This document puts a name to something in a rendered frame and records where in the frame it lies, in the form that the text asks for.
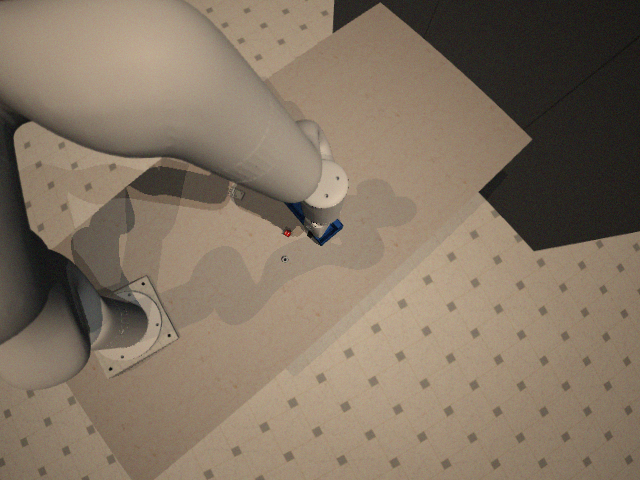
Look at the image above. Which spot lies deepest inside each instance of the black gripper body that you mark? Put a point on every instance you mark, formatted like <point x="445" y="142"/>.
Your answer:
<point x="317" y="231"/>

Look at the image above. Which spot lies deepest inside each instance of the blue bin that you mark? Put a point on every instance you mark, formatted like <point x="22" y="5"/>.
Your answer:
<point x="332" y="229"/>

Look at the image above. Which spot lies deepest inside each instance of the white domino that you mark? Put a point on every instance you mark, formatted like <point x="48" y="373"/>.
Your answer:
<point x="235" y="193"/>

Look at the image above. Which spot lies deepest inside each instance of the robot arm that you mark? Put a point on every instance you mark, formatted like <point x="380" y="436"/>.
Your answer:
<point x="134" y="79"/>

